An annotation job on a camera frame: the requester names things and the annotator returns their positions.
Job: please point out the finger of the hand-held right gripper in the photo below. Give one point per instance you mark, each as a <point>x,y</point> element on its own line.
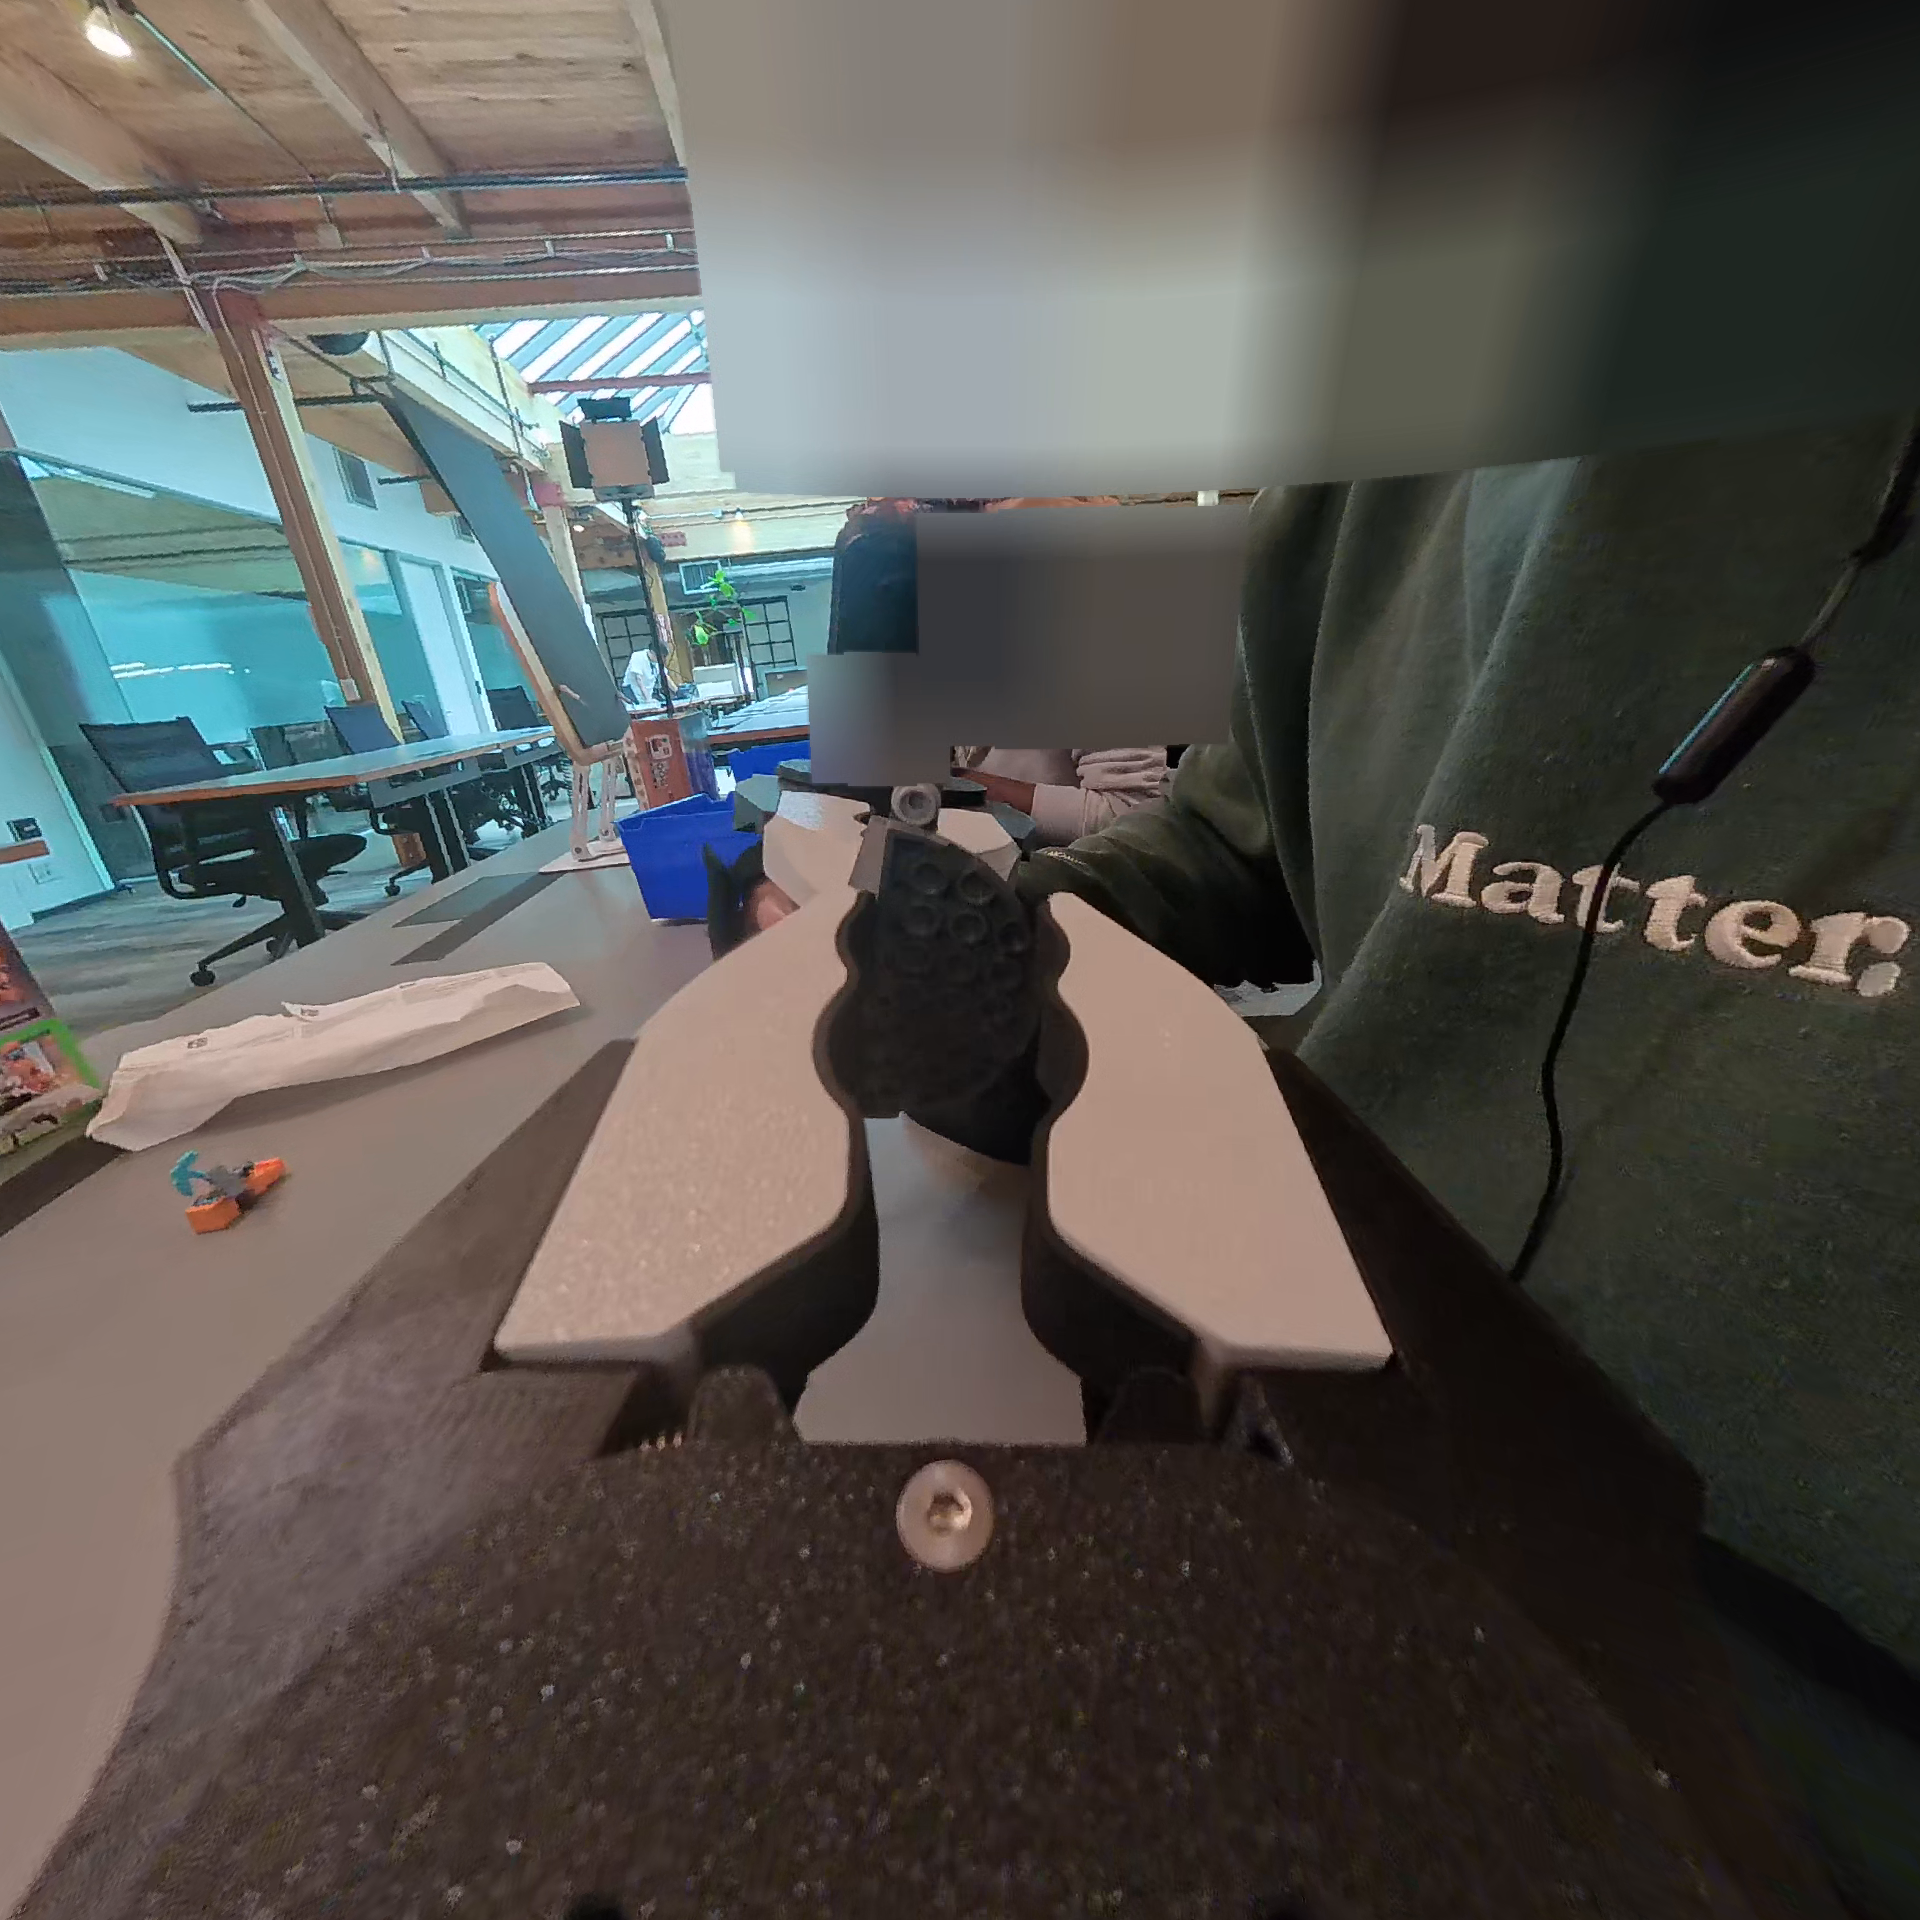
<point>993,845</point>
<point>809,855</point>

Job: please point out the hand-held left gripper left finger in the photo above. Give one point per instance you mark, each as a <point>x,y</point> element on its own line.
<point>690,1184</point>

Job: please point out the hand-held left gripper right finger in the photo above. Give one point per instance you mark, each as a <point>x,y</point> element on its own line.
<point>1201,1184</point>

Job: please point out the grey rounded brick plate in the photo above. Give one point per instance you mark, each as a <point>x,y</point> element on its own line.
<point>945,974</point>

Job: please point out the grey desk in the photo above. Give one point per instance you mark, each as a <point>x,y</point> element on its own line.
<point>300,1350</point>

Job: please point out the person's right hand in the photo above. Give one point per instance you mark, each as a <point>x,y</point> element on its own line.
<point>773,908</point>

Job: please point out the blue plastic bin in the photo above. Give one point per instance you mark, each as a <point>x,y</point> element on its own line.
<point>674,863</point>

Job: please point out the orange printed box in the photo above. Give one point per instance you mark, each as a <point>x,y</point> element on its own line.
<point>668,765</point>

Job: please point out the green hanging plant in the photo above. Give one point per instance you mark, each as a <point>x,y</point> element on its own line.
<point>721,599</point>

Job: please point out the black board on white stand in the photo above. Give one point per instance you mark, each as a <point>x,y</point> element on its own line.
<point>524,599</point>

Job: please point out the black office chair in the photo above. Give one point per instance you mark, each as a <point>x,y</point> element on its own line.
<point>224,840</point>
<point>389,750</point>

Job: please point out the white paper bag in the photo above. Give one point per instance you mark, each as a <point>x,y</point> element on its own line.
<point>330,1037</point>

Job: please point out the long wooden-top table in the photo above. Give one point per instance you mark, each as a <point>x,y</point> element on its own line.
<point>330,765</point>

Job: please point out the studio light panel on stand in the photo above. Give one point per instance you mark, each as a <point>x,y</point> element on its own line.
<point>616,451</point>

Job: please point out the orange teal brick figure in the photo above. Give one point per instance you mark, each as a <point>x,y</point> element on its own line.
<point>218,1208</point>

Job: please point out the green printed toy box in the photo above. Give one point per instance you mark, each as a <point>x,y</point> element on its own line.
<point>37,1079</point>

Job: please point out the ceiling lamp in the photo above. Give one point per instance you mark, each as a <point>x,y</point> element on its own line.
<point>108,31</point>

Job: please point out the wooden post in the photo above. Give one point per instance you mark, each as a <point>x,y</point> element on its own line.
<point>300,525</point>

